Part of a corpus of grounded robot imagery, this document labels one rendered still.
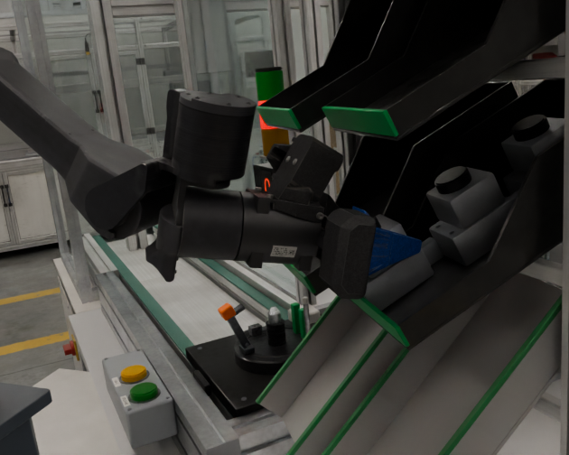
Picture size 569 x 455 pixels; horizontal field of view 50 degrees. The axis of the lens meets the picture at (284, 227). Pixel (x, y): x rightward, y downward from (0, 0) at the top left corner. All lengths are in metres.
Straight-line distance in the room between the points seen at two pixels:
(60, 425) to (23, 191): 5.08
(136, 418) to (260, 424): 0.19
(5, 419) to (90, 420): 0.39
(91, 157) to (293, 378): 0.39
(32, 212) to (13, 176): 0.37
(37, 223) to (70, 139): 5.67
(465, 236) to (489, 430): 0.16
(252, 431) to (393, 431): 0.24
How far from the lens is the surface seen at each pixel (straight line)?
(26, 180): 6.14
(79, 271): 1.71
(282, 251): 0.49
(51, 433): 1.15
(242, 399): 0.88
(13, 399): 0.82
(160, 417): 0.95
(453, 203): 0.52
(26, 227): 6.21
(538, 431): 1.01
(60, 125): 0.55
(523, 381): 0.55
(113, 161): 0.52
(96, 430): 1.12
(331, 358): 0.77
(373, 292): 0.53
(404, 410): 0.66
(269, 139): 1.11
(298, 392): 0.78
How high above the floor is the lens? 1.40
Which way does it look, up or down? 14 degrees down
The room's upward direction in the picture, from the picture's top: 6 degrees counter-clockwise
